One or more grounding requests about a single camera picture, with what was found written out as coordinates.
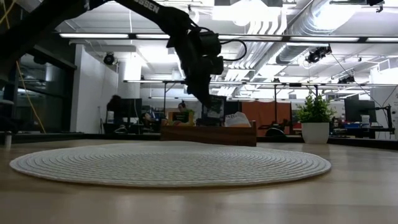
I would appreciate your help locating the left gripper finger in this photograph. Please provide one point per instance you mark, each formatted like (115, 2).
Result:
(200, 95)

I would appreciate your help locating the brown wooden three-compartment tray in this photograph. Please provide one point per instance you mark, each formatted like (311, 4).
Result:
(208, 137)

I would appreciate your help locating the white round woven placemat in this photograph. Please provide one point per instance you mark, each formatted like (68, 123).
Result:
(171, 168)

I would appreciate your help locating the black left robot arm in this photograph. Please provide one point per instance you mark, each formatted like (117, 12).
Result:
(37, 21)

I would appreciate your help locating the dark background screen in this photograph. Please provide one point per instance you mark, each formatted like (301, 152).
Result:
(233, 107)

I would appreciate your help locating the round white ceiling lamp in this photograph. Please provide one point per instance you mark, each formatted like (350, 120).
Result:
(196, 15)

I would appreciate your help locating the person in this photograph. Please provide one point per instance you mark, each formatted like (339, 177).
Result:
(115, 107)

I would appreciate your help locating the white bottle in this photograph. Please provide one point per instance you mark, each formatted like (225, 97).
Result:
(110, 117)

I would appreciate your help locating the black beam with light strips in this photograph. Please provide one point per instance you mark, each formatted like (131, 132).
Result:
(93, 35)

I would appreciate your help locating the black ceiling spotlight cluster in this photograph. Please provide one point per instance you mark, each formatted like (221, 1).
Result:
(317, 54)

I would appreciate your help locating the green plant in white pot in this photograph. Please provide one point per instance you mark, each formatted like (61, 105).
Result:
(315, 132)

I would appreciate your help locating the white jar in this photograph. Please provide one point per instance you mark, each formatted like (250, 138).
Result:
(365, 121)

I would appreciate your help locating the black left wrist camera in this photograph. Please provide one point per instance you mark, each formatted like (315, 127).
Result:
(210, 43)

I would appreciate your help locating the black background rig frame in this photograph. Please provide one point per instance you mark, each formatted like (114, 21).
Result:
(155, 82)

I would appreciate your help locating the orange partition wall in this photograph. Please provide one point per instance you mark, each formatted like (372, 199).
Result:
(264, 112)

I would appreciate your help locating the black hanging dome camera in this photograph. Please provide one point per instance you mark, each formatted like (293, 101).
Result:
(109, 59)

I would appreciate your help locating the black aluminium table frame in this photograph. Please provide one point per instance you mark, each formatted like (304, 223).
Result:
(62, 136)

